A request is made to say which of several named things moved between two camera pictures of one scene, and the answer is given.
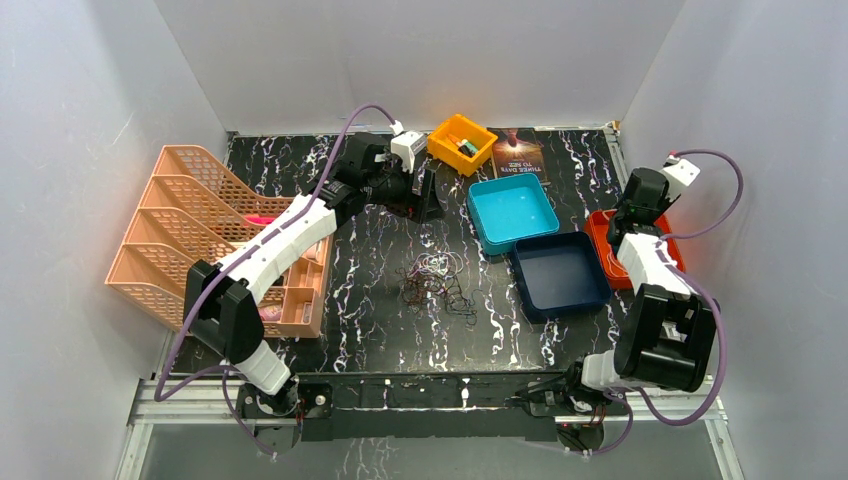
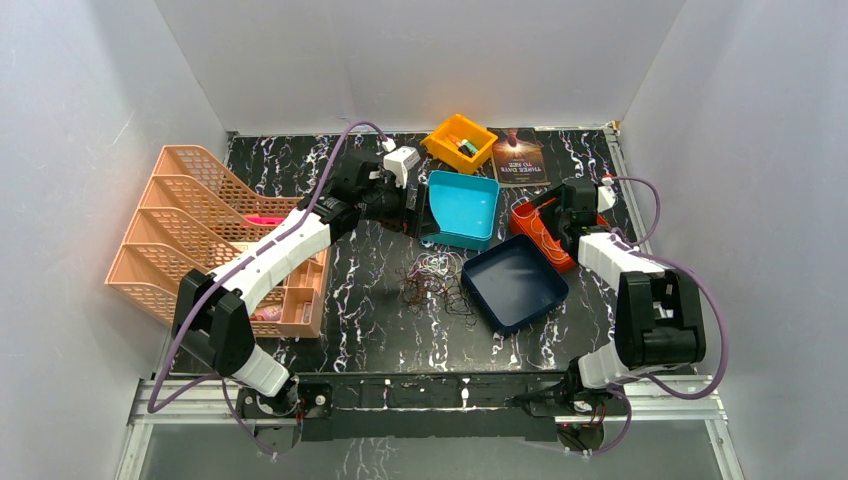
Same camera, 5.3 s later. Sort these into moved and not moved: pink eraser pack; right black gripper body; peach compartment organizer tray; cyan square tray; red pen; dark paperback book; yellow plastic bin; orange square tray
Moved: cyan square tray; orange square tray; right black gripper body
Not moved: red pen; yellow plastic bin; peach compartment organizer tray; dark paperback book; pink eraser pack
